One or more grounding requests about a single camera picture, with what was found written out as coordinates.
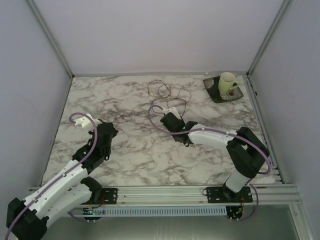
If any dark brown wire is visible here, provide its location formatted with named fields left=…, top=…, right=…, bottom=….
left=146, top=79, right=192, bottom=117

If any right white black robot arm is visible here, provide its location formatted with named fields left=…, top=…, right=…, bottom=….
left=160, top=109, right=270, bottom=203

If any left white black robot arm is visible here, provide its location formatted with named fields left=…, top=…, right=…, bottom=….
left=5, top=119, right=118, bottom=240

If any black floral square plate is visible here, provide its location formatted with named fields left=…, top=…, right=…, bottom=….
left=202, top=76, right=245, bottom=104

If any light green mug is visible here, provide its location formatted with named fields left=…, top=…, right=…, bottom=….
left=218, top=72, right=240, bottom=93

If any left green circuit board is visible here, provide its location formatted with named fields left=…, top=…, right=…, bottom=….
left=82, top=207, right=106, bottom=216

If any right black circuit board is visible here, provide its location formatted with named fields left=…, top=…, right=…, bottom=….
left=226, top=205, right=244, bottom=222

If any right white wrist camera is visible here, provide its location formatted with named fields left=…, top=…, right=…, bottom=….
left=162, top=107, right=182, bottom=119

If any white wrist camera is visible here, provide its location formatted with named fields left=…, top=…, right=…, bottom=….
left=74, top=114, right=103, bottom=131
left=162, top=107, right=182, bottom=119

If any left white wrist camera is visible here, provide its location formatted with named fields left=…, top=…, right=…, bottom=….
left=74, top=114, right=103, bottom=131

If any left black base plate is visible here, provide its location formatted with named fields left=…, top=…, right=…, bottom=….
left=96, top=187, right=119, bottom=205

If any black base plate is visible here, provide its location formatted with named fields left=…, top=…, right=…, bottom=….
left=202, top=186, right=253, bottom=204
left=96, top=187, right=119, bottom=205

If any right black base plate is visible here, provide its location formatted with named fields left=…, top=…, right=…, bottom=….
left=202, top=186, right=253, bottom=204

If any blue slotted cable duct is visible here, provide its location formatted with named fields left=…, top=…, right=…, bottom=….
left=98, top=205, right=227, bottom=217

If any left aluminium frame post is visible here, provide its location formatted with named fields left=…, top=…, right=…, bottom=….
left=26, top=0, right=74, bottom=80

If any aluminium frame post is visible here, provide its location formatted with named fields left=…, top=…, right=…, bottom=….
left=246, top=0, right=295, bottom=78
left=26, top=0, right=74, bottom=80

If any aluminium front rail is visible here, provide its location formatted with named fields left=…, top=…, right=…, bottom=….
left=24, top=183, right=305, bottom=208

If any right aluminium frame post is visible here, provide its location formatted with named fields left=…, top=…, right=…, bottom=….
left=246, top=0, right=295, bottom=78

